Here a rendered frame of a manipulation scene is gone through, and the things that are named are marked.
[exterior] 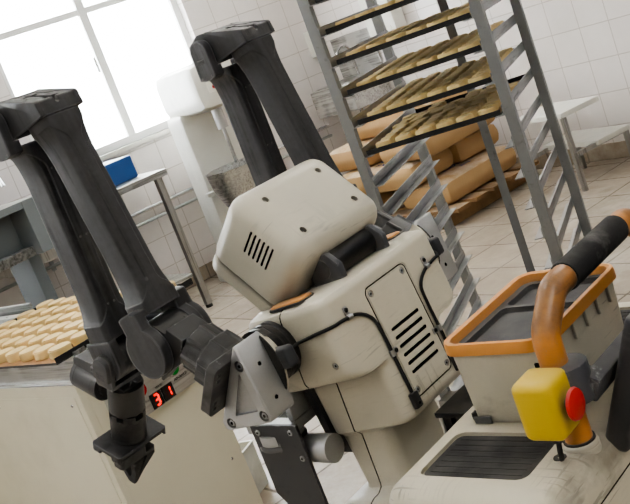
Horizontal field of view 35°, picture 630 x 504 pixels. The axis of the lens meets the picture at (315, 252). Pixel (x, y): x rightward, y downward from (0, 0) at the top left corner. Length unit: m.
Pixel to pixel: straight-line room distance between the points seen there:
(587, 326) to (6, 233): 2.02
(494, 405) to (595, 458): 0.17
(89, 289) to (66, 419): 0.77
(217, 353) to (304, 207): 0.25
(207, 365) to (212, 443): 1.02
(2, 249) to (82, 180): 1.57
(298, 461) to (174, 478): 0.80
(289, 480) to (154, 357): 0.31
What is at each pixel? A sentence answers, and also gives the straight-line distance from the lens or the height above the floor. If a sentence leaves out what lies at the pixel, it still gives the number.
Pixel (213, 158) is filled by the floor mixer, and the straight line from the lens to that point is 6.34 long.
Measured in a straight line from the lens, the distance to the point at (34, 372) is 2.24.
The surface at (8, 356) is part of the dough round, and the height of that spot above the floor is 0.92.
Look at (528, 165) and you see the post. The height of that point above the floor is 0.80.
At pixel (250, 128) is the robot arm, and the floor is 1.22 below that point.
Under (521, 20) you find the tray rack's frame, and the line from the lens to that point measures 3.30.
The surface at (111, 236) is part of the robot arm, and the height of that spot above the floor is 1.18.
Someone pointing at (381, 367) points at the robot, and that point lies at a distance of 1.37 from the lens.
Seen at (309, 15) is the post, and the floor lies 1.38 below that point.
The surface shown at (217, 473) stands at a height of 0.47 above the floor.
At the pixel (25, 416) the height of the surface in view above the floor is 0.77.
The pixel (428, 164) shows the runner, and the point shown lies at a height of 0.77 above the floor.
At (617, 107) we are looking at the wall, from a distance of 6.02.
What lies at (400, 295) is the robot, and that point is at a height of 0.95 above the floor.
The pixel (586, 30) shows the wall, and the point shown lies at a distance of 5.99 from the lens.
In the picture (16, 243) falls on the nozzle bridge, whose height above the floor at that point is 1.07.
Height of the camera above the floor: 1.35
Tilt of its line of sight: 12 degrees down
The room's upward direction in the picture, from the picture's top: 21 degrees counter-clockwise
